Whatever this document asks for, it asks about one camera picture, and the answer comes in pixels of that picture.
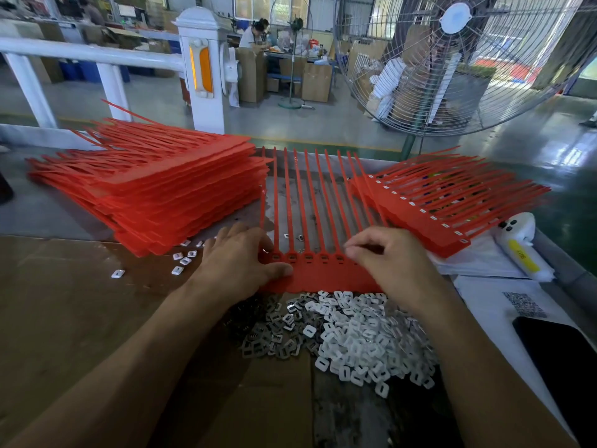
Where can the person's left hand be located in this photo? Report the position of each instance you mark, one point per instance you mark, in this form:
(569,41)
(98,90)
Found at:
(233,270)

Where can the white plastic bag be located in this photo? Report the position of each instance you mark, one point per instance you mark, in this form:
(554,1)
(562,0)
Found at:
(475,261)

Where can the pile of white metal clips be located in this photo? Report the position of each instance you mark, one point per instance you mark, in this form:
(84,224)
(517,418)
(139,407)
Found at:
(354,335)

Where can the white fence railing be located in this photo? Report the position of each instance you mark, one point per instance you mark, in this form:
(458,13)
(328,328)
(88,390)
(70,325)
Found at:
(70,53)

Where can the single white metal clip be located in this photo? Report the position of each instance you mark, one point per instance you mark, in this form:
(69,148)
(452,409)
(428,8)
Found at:
(117,274)

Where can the large industrial floor fan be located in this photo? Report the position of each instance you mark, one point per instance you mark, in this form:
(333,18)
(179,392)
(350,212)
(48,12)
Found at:
(457,65)

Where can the person's left thumb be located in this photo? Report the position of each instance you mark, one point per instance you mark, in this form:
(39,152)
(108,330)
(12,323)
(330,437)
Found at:
(277,273)

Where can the black phone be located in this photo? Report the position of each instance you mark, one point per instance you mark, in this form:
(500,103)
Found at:
(564,363)

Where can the low stack of red seals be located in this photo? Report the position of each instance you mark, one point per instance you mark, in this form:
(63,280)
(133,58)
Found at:
(433,214)

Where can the blue plastic bins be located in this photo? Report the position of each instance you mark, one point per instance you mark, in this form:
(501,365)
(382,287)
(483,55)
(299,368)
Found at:
(88,71)

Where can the tall brown cardboard box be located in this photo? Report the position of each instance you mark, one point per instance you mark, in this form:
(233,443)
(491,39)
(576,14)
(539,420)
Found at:
(250,76)

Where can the person's left forearm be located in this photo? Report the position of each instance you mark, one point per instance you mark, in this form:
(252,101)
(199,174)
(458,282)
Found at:
(126,368)

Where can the person's left middle finger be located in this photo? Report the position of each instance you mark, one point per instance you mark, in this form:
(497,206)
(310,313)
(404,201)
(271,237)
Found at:
(237,230)

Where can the black pedestal fan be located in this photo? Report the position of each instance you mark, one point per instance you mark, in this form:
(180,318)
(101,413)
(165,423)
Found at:
(294,51)

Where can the person's right forearm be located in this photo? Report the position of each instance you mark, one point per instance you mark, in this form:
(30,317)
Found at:
(485,377)

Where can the person's left little finger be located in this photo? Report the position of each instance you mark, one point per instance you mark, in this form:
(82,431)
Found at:
(209,244)

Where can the tall stack of red seals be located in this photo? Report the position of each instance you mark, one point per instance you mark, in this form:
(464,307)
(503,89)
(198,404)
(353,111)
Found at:
(163,191)

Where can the red plastic seal strip sheet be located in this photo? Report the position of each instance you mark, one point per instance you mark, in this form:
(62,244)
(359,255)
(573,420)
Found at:
(322,275)

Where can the brown cardboard sheet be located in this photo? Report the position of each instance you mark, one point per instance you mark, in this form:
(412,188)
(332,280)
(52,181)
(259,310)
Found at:
(84,321)

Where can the person's right thumb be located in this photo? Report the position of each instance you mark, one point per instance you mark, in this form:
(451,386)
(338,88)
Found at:
(366,258)

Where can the person's right hand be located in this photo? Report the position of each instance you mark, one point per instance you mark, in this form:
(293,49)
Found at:
(401,270)

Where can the white post with orange reflector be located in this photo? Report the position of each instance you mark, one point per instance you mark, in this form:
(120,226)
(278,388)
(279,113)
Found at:
(205,69)

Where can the white paper with code print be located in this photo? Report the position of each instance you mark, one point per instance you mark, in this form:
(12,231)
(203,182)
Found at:
(494,312)

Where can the scattered loose white clips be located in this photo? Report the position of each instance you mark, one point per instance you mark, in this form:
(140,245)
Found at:
(185,261)

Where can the short brown cardboard box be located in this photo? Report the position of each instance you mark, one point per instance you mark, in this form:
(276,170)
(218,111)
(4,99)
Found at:
(317,82)

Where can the white handheld fan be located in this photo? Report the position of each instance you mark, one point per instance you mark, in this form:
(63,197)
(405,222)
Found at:
(522,249)

